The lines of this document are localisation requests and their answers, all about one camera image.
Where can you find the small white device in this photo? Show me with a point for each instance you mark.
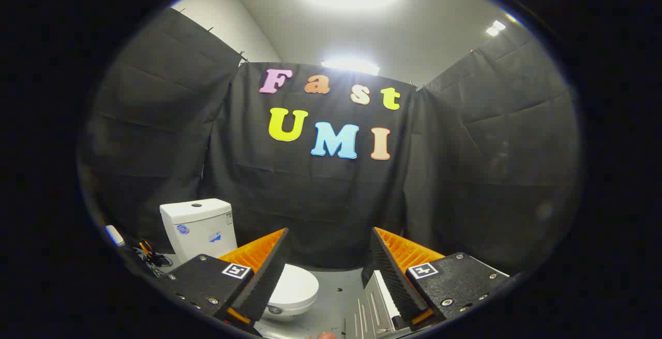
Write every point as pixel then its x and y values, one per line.
pixel 115 235

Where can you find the white toilet lid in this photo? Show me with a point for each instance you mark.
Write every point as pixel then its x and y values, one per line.
pixel 297 284

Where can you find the small ceiling light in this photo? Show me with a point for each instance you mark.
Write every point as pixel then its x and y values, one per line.
pixel 495 27

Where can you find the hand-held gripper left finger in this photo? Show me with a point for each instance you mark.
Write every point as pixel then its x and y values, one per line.
pixel 261 282

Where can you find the black backdrop cloth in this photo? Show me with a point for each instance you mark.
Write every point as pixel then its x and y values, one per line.
pixel 331 194

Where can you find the grey drawer cabinet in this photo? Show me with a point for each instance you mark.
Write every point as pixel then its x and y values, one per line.
pixel 370 308

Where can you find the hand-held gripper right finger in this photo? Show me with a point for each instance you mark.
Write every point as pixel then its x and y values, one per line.
pixel 395 282

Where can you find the white toilet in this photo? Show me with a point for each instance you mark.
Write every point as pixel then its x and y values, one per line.
pixel 196 230

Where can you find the long ceiling light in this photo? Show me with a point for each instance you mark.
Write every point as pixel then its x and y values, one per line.
pixel 350 65

